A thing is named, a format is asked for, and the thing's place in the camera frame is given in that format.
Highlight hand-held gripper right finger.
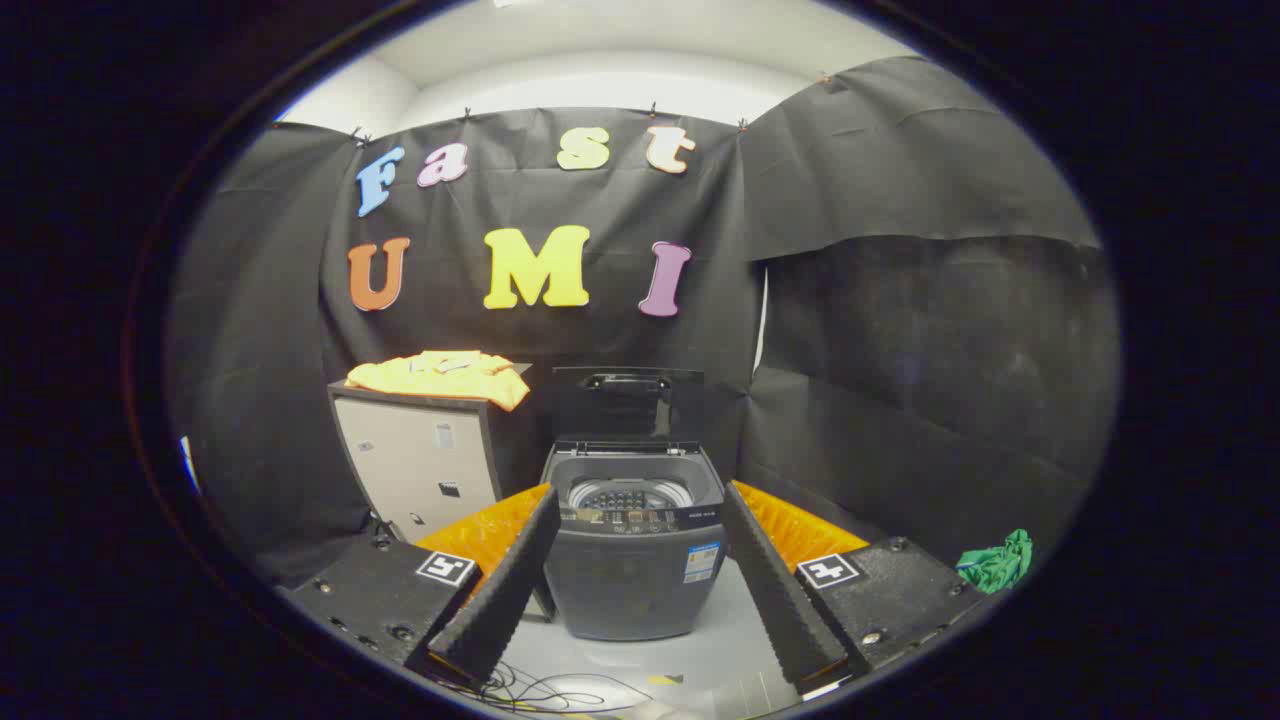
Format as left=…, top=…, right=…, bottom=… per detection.
left=722, top=480, right=991, bottom=691

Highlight thin black floor cables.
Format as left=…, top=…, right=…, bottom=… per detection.
left=430, top=660, right=653, bottom=714

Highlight grey cabinet with dark frame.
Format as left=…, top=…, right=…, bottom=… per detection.
left=328, top=362, right=541, bottom=549

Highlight yellow polo shirt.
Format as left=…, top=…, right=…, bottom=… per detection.
left=345, top=350, right=531, bottom=413

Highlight green crumpled cloth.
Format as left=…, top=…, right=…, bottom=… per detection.
left=955, top=528, right=1034, bottom=596

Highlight dark grey washing machine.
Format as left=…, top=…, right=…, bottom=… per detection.
left=540, top=438, right=729, bottom=643

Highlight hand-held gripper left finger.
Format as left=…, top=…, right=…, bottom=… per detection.
left=283, top=484, right=563, bottom=686

